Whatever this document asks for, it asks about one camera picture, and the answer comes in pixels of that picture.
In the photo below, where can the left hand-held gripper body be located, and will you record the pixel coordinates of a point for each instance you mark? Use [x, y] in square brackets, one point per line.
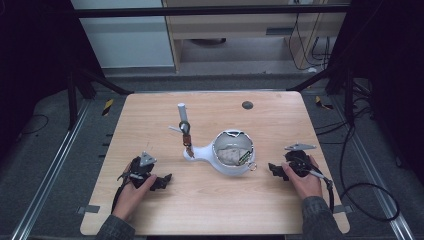
[140, 173]

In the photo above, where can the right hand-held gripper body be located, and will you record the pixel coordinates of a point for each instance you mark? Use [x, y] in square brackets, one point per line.
[298, 160]

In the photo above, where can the white stand with bowl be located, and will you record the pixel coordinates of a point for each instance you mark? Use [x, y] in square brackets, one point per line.
[206, 155]

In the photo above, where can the person's left hand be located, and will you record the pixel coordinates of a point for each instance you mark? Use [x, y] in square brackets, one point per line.
[131, 196]

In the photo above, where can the person's right hand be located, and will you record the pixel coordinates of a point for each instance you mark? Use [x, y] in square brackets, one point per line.
[305, 185]

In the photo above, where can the yellow black striped tape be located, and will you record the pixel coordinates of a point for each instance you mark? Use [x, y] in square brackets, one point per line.
[322, 103]
[107, 107]

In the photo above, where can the dark round table grommet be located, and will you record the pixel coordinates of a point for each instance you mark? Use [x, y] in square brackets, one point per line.
[247, 105]

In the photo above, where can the black metal stand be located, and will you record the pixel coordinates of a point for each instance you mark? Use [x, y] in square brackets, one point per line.
[349, 96]
[72, 100]

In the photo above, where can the dark curtain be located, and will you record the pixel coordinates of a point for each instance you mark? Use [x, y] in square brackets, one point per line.
[33, 50]
[393, 66]

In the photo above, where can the white cabinet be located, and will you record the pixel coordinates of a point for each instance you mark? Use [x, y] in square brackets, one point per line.
[126, 40]

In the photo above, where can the light wooden desk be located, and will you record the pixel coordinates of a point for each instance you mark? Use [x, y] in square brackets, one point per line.
[233, 26]

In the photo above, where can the black horizontal bar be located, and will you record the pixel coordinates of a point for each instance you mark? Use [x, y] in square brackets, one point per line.
[200, 11]

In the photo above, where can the grey table edge bracket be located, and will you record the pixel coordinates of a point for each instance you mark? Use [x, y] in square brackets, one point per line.
[88, 209]
[343, 209]

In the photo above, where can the aluminium floor rail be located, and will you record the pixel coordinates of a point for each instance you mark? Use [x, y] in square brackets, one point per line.
[376, 180]
[50, 173]

